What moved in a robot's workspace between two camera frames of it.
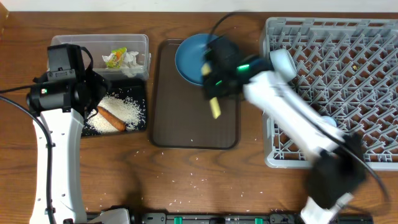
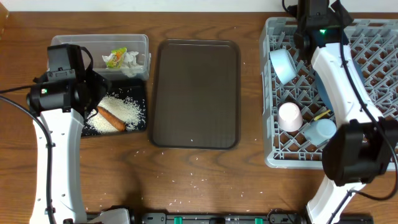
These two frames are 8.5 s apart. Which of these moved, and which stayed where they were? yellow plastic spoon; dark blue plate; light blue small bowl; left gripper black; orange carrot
Moved: dark blue plate; yellow plastic spoon
Stayed: orange carrot; light blue small bowl; left gripper black
